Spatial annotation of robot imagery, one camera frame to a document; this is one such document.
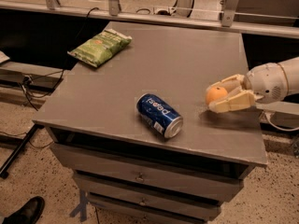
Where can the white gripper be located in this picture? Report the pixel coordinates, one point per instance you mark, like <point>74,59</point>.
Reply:
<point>267,81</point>

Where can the orange fruit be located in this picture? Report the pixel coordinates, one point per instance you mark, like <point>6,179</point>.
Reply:
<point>215,93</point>

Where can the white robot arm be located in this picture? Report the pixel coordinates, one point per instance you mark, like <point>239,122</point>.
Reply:
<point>291,70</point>

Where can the blue pepsi can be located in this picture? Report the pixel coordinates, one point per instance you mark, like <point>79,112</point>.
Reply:
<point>159,115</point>

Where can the middle grey drawer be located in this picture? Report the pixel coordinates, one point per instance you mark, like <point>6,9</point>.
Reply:
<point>146,197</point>

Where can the grey drawer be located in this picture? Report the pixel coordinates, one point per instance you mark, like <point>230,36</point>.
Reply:
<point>145,213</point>
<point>152,174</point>
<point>146,197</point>

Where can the bottom grey drawer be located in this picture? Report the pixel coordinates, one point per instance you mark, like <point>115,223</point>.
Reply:
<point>145,213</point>

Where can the grey drawer cabinet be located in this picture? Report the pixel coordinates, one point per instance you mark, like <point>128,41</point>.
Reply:
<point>138,136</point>

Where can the green chip bag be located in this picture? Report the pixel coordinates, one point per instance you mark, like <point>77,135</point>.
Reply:
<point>101,48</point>

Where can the top grey drawer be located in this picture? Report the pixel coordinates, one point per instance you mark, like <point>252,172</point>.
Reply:
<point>152,174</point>

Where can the blue tape floor marker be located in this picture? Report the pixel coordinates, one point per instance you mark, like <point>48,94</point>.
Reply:
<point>81,208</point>

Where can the black leather shoe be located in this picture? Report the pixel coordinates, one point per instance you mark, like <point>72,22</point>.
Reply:
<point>28,214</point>

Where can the black table leg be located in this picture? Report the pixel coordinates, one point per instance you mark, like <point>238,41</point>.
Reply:
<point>18,145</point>

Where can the metal window frame rail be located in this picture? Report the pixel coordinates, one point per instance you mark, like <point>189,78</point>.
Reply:
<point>257,17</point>

